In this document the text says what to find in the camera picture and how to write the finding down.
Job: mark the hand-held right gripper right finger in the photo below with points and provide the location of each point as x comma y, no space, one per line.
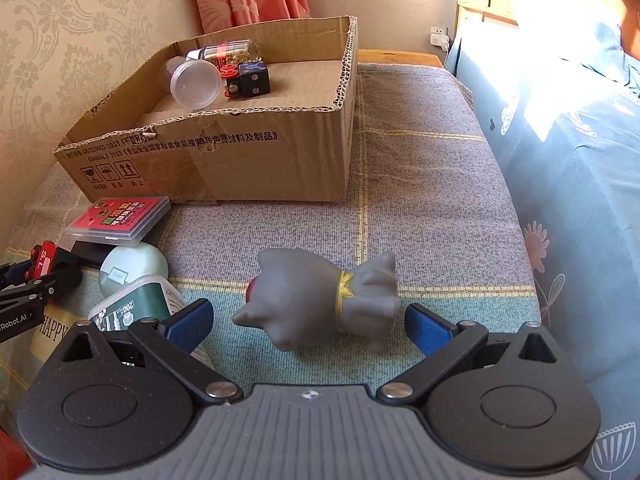
427,327

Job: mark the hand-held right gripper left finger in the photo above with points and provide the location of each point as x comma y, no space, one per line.
192,322

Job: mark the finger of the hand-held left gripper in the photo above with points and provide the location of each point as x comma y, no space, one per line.
60,282
12,275

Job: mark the black case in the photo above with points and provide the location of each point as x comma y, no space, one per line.
87,252

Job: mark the green and white bottle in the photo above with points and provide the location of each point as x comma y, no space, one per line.
145,300

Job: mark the mint green earbud case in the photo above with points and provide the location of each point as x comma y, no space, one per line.
140,265

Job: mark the pink card case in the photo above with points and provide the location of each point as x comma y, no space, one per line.
117,217

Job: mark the grey cat toy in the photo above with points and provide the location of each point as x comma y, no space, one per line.
310,295

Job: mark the brown cardboard box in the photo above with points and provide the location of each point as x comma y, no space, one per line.
250,160

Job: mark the clear plastic jar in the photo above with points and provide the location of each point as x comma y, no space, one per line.
195,82

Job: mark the dark blue fidget cube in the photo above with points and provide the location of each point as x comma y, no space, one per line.
250,80

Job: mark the yellow capsule bottle silver cap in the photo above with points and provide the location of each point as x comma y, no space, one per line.
220,51

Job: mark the grey green checked tablecloth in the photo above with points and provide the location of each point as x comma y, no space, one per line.
425,185

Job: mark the blue floral bedsheet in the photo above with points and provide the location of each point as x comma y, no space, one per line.
575,185

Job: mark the wooden bedside table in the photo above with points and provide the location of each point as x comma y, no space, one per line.
395,56

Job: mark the blue pillow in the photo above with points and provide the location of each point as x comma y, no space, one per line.
600,50

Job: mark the white wall socket plug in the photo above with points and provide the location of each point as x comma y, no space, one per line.
440,37

